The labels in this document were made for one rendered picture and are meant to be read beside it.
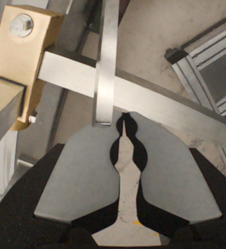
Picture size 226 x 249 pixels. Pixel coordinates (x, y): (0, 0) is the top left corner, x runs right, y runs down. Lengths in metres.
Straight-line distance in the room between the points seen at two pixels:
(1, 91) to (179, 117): 0.18
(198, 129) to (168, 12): 0.88
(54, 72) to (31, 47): 0.03
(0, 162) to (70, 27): 0.49
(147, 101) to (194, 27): 0.92
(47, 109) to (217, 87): 0.78
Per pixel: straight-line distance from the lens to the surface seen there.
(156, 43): 1.06
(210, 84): 0.97
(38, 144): 0.46
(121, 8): 0.33
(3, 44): 0.21
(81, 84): 0.20
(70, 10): 0.25
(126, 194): 1.66
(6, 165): 0.68
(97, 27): 0.34
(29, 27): 0.19
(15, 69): 0.21
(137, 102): 0.21
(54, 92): 0.38
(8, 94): 0.19
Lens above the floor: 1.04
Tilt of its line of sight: 59 degrees down
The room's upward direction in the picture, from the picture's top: 178 degrees counter-clockwise
